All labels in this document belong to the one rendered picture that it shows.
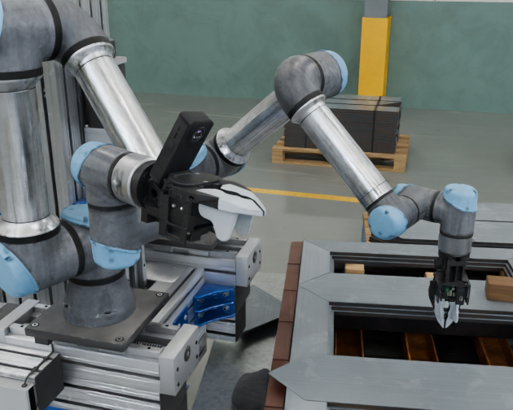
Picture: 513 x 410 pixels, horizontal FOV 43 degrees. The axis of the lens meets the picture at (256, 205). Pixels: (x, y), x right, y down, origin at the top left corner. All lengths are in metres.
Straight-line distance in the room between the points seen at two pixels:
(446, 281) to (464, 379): 0.22
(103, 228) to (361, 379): 0.76
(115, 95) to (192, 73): 8.00
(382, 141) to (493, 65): 2.92
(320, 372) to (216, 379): 0.37
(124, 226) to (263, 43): 7.82
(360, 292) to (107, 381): 0.79
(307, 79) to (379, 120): 4.35
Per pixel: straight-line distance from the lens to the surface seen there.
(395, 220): 1.40
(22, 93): 1.18
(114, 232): 1.01
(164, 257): 1.84
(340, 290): 1.90
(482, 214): 2.57
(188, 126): 0.84
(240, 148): 1.78
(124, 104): 1.15
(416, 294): 1.92
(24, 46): 1.16
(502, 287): 1.93
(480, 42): 8.43
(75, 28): 1.20
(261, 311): 2.04
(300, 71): 1.50
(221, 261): 1.77
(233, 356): 1.90
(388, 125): 5.83
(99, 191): 0.99
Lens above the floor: 1.73
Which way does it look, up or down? 20 degrees down
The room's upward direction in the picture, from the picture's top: straight up
